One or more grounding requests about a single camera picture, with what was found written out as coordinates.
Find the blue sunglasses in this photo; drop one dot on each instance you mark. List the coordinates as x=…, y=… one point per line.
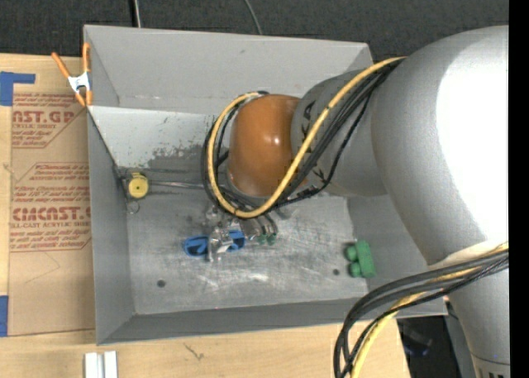
x=192, y=245

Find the green toy block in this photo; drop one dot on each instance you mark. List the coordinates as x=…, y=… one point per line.
x=363, y=258

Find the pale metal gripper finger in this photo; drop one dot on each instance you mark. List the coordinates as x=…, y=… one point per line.
x=213, y=249
x=227, y=246

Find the grey metal bin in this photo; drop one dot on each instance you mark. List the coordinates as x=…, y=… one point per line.
x=173, y=66

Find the yellow round disc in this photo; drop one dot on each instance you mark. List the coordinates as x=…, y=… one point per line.
x=137, y=187

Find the brown cardboard board red print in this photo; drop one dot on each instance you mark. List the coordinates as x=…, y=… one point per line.
x=49, y=285

